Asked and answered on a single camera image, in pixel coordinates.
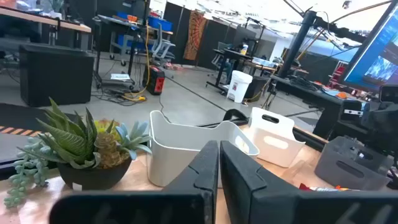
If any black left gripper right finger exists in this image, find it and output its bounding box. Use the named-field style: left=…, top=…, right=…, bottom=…
left=220, top=140, right=301, bottom=224

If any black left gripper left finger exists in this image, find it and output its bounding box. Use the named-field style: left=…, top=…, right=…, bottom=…
left=161, top=139, right=220, bottom=224

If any orange Maruchan chicken ramen pack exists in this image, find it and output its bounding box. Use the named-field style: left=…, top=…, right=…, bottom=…
left=298, top=183, right=358, bottom=192

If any white plastic bin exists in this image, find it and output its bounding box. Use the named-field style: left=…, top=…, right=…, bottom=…
left=245, top=106, right=306, bottom=169
left=146, top=110, right=261, bottom=188

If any black work table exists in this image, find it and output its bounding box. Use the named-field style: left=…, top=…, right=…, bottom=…
left=269, top=74, right=343, bottom=140

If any grey plastic bin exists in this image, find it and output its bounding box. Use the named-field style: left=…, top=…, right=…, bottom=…
left=313, top=136, right=395, bottom=191

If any large monitor screen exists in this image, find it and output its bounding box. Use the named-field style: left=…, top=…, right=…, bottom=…
left=341, top=1, right=398, bottom=93

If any white trash bin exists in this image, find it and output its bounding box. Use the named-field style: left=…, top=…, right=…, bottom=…
left=226, top=70, right=253, bottom=104

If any black trash bin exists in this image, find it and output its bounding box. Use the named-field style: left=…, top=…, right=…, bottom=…
left=244, top=76, right=269, bottom=102

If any red black power station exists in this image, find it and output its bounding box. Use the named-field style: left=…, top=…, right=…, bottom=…
left=142, top=64, right=166, bottom=96

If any black desk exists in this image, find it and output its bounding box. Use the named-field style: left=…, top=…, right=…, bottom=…
left=206, top=48, right=277, bottom=94

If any white paper sheet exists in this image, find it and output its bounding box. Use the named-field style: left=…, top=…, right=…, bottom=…
left=110, top=73, right=131, bottom=82

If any black room divider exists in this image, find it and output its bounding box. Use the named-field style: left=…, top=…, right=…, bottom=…
left=163, top=1, right=259, bottom=71

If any grey office chair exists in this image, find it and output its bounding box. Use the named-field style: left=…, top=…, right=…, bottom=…
left=150, top=23, right=177, bottom=65

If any orange patterned tapestry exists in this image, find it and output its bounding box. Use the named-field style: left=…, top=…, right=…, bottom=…
left=183, top=11, right=208, bottom=62

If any blue storage bin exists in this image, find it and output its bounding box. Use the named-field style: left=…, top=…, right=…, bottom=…
left=147, top=15, right=174, bottom=32

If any black equipment cart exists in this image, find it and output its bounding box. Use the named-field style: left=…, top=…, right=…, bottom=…
left=92, top=14, right=147, bottom=91

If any black equipment case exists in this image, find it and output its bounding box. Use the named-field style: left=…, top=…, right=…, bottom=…
left=19, top=43, right=95, bottom=108

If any black hazard stripe floor mat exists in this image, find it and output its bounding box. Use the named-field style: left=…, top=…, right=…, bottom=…
left=0, top=102, right=80, bottom=166

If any wooden desk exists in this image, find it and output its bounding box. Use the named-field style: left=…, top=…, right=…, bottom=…
left=0, top=6, right=93, bottom=50

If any black frame post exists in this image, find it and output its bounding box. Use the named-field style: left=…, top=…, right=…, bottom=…
left=275, top=11, right=318, bottom=78

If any yellow cable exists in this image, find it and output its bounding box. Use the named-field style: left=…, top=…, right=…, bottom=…
left=121, top=21, right=150, bottom=103

